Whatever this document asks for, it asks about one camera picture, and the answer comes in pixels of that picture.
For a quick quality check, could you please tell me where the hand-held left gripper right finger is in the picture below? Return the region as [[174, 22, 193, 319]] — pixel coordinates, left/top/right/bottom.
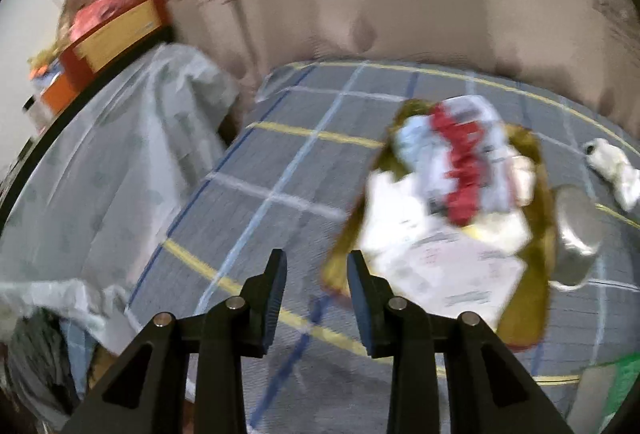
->
[[347, 249, 574, 434]]

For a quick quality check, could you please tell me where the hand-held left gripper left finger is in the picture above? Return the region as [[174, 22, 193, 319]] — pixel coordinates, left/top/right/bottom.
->
[[60, 248, 289, 434]]

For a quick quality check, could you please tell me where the floral printed white tissue packet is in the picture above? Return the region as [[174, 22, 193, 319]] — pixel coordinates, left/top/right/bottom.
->
[[380, 229, 529, 331]]

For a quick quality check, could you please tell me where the olive yellow basket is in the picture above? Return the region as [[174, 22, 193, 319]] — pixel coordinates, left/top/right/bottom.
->
[[320, 98, 559, 353]]

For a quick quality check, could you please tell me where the large white folded paper towel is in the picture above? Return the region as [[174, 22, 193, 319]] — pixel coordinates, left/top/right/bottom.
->
[[362, 169, 437, 261]]

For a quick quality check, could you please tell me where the grey plaid bed sheet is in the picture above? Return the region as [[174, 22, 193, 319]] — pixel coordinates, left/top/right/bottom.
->
[[125, 59, 640, 434]]

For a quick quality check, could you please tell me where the red cloth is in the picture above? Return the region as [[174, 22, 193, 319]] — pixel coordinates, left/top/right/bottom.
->
[[430, 104, 484, 225]]

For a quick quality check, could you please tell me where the light blue cloth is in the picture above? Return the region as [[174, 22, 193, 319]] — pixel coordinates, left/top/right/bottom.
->
[[392, 114, 444, 185]]

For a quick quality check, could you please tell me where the pale printed cover sheet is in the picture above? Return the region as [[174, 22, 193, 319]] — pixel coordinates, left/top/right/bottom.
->
[[0, 44, 242, 355]]

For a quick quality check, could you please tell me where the metal bowl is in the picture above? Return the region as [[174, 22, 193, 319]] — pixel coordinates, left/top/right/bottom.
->
[[550, 187, 609, 291]]

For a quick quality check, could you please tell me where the grey cloth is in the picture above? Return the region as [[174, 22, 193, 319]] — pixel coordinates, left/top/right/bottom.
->
[[0, 309, 101, 431]]

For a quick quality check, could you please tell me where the green plastic bag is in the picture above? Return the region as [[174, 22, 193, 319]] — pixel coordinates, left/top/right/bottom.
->
[[580, 354, 637, 430]]

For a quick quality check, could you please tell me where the white towel with yellow lining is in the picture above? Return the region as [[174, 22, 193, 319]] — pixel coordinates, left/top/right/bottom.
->
[[584, 138, 640, 211]]

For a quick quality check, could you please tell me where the small orange box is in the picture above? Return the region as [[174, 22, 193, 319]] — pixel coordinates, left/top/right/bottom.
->
[[30, 64, 82, 116]]

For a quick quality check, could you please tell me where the yellow and orange box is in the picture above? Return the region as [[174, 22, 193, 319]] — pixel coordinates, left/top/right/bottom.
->
[[60, 0, 174, 86]]

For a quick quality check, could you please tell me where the red bag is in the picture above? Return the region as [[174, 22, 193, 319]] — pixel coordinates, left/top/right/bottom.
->
[[70, 0, 137, 38]]

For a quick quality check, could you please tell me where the cardboard boxes wall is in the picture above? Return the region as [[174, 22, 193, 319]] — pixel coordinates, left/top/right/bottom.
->
[[65, 0, 640, 135]]

